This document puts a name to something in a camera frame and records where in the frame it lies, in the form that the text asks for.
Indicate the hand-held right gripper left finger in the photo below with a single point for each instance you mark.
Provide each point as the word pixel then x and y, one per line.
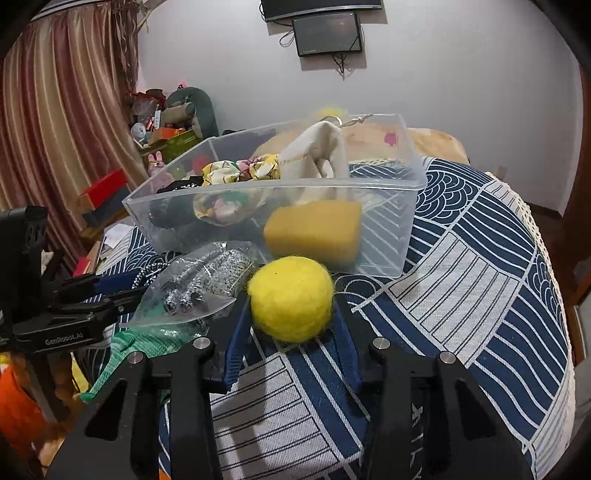
pixel 236 344

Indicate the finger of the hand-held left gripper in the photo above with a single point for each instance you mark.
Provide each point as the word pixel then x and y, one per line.
pixel 108 310
pixel 115 280

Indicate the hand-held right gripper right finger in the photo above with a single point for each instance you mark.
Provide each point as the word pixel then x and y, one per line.
pixel 345 344

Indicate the yellow felt ball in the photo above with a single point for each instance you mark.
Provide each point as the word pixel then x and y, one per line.
pixel 291 300

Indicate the clear plastic bin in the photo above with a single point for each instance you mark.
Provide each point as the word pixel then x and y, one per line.
pixel 392 217

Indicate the green knitted cloth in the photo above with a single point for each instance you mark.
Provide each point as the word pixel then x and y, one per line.
pixel 120 355

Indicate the red cardboard box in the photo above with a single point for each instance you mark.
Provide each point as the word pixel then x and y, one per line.
pixel 104 187

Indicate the black fabric item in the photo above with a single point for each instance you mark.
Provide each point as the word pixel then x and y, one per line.
pixel 173 203

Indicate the yellow sponge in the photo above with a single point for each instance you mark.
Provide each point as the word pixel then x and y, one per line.
pixel 314 230

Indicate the pink bunny toy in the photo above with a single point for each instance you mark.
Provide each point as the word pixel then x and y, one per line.
pixel 156 162

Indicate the floral fabric scrunchie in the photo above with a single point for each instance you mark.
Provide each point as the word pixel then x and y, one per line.
pixel 221 207

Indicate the blue white patterned tablecloth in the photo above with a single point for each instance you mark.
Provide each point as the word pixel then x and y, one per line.
pixel 461 277

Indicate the orange cloth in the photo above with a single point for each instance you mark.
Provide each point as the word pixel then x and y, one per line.
pixel 18 410

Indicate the striped brown curtain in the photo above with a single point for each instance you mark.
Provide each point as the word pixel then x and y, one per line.
pixel 60 115

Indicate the green cardboard box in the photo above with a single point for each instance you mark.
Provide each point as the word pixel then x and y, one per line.
pixel 178 142

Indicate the yellow patterned scrunchie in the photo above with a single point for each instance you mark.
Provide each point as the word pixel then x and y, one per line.
pixel 231 170

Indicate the beige cloth pouch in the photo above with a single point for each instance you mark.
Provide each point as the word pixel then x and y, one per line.
pixel 309 152

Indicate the beige blanket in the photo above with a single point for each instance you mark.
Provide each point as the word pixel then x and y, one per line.
pixel 438 143

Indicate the small black wall screen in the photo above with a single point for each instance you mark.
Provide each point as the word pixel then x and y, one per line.
pixel 325 34

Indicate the black wall television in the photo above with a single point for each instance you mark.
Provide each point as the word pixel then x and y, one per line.
pixel 318 7

